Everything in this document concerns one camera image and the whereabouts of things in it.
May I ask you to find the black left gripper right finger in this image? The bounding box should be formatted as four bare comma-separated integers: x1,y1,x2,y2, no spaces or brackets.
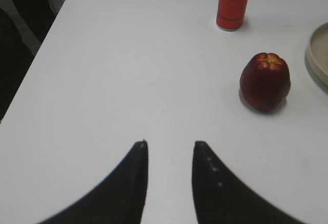
192,141,300,223

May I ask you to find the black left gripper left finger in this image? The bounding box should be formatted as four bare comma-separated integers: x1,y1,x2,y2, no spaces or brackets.
44,140,149,223

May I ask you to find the beige round plate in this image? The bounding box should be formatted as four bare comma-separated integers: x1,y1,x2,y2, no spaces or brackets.
304,22,327,94

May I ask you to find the dark red apple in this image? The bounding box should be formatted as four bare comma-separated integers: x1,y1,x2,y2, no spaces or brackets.
239,52,291,112

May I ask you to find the red soda can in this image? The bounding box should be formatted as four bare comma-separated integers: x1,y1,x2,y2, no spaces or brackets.
216,0,248,31

